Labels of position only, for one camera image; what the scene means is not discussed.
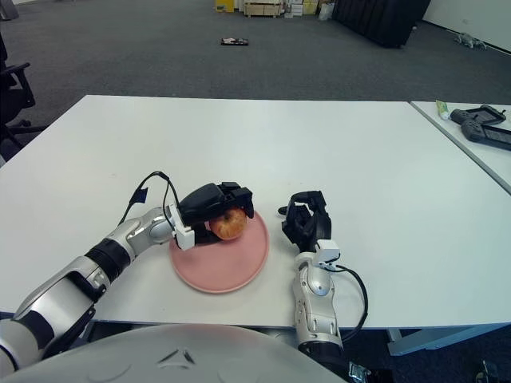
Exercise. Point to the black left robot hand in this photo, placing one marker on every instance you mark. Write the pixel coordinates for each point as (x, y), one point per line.
(207, 199)

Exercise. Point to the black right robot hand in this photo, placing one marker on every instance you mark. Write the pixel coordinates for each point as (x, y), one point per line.
(313, 227)

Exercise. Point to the red yellow apple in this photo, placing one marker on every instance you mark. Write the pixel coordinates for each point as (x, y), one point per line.
(229, 225)

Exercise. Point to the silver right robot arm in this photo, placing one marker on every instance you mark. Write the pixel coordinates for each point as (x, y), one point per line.
(319, 299)

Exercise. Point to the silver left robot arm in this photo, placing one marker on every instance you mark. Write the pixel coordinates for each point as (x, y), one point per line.
(72, 287)

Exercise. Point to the pink round plate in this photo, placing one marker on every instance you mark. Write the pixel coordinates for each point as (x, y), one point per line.
(223, 267)

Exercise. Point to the white right wrist sensor box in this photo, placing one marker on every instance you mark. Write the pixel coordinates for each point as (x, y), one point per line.
(329, 251)

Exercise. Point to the white wrist sensor box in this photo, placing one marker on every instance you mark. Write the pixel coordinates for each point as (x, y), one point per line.
(184, 238)
(329, 251)

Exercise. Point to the white left wrist sensor box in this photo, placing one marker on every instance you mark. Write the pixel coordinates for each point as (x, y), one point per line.
(184, 238)

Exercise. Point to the black flat tray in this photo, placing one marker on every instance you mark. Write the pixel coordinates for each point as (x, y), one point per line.
(234, 41)

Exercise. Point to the silver grey robot torso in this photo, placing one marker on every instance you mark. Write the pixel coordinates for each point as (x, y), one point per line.
(159, 359)

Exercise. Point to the green white tube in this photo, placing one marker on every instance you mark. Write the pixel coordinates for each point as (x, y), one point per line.
(442, 109)

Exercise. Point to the black handheld controller with screen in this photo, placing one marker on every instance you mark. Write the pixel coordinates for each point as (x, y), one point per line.
(459, 115)
(473, 131)

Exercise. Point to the yellow cardboard box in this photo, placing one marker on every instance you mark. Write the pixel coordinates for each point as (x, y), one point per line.
(224, 5)

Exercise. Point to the wooden pallet crate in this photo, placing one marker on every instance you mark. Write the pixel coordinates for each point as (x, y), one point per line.
(263, 8)

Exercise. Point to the stacked white boxes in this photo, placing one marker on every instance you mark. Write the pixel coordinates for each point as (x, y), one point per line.
(294, 8)

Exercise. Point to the white bag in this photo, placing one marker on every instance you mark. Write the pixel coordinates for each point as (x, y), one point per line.
(325, 11)

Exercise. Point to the black curtain partition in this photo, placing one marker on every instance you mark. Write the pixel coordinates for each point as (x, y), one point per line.
(379, 20)

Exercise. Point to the black office chair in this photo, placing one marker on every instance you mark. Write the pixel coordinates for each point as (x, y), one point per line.
(12, 99)

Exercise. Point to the small grey robot dog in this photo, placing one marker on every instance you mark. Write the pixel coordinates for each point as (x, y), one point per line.
(469, 40)

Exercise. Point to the grey bin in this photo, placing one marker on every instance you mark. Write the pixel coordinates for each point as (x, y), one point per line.
(8, 9)

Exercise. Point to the white table base frame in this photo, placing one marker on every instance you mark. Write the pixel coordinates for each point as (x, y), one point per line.
(439, 337)

